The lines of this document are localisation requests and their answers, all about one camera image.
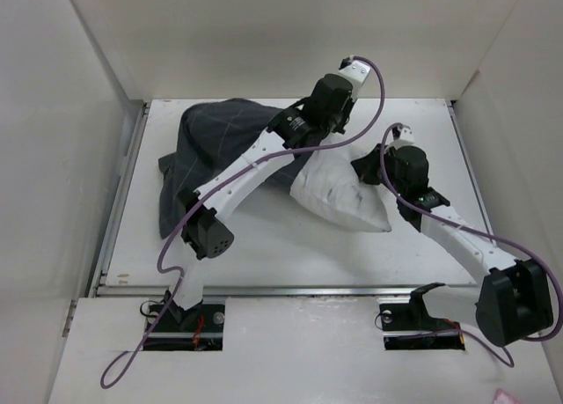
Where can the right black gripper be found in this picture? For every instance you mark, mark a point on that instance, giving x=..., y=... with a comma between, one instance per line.
x=365, y=165

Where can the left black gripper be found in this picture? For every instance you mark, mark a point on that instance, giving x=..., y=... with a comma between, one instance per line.
x=348, y=106

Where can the white pillow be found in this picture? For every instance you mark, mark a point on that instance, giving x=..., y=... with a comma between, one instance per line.
x=328, y=186

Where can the dark grey checked pillowcase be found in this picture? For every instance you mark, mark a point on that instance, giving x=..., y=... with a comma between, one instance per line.
x=211, y=136

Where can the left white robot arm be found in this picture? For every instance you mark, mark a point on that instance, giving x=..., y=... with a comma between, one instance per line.
x=287, y=141

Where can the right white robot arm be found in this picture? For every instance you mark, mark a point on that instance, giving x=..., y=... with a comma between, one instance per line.
x=515, y=296

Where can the pink object at corner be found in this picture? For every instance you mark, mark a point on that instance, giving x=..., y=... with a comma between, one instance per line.
x=503, y=397

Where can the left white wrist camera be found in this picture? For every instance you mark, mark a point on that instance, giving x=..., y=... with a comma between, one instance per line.
x=356, y=73

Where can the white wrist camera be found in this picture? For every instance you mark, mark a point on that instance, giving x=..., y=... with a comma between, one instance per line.
x=356, y=73
x=402, y=136

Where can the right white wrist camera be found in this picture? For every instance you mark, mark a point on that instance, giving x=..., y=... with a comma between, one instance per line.
x=402, y=136

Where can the aluminium right rail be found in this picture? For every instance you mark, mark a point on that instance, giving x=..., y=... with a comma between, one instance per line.
x=475, y=186

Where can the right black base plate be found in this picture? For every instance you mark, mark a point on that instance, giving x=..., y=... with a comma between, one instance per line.
x=407, y=325

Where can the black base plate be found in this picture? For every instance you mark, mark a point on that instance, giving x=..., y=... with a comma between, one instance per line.
x=200, y=329
x=407, y=325

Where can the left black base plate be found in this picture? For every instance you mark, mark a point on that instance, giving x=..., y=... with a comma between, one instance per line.
x=200, y=329

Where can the aluminium front rail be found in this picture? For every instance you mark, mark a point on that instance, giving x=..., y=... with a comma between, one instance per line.
x=218, y=291

